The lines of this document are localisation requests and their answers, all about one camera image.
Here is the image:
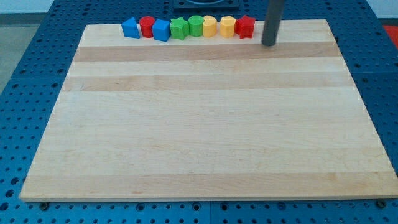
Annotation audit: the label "green star block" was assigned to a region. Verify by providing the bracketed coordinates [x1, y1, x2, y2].
[170, 17, 190, 40]

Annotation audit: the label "yellow hexagon block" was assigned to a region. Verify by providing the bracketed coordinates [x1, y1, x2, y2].
[220, 16, 236, 38]

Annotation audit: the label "red star block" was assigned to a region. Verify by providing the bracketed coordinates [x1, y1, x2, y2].
[234, 15, 256, 39]

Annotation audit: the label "wooden board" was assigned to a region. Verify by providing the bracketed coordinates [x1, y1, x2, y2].
[19, 19, 397, 202]

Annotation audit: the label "green cylinder block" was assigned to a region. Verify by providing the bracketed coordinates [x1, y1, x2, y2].
[188, 15, 204, 37]

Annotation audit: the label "blue cube block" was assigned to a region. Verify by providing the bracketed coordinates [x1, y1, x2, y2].
[152, 19, 170, 42]

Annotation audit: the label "red cylinder block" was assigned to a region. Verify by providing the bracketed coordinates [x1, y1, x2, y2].
[139, 16, 155, 38]

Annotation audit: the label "blue triangle block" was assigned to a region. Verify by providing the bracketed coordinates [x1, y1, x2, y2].
[121, 17, 140, 39]

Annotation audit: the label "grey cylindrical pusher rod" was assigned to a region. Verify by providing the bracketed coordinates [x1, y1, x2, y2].
[261, 0, 285, 47]

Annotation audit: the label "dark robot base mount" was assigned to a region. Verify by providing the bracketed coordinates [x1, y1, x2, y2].
[171, 0, 240, 10]

